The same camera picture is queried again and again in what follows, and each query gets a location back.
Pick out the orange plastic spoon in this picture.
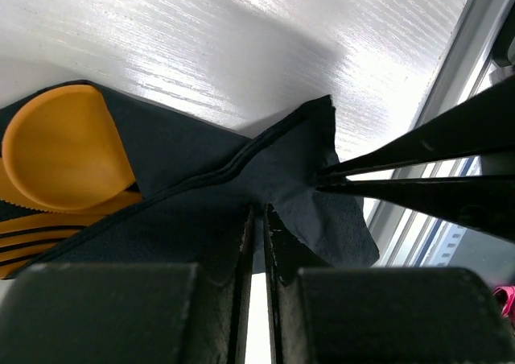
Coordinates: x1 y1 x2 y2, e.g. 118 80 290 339
1 85 142 215

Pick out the aluminium frame rail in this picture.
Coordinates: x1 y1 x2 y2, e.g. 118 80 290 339
369 0 514 267

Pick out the dark navy paper napkin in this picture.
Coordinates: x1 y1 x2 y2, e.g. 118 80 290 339
1 81 379 279

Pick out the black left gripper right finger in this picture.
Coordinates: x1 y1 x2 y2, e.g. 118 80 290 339
264 206 514 363

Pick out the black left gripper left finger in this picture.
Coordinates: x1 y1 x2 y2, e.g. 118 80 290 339
1 209 254 363

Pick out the white slotted cable duct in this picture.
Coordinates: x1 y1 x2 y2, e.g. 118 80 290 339
420 221 466 267

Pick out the orange plastic knife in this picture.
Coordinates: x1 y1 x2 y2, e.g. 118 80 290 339
0 156 144 236

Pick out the orange plastic fork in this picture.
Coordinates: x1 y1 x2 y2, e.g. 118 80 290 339
1 213 105 279

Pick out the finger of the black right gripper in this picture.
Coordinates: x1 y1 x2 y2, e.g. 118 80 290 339
316 176 514 242
317 77 514 177

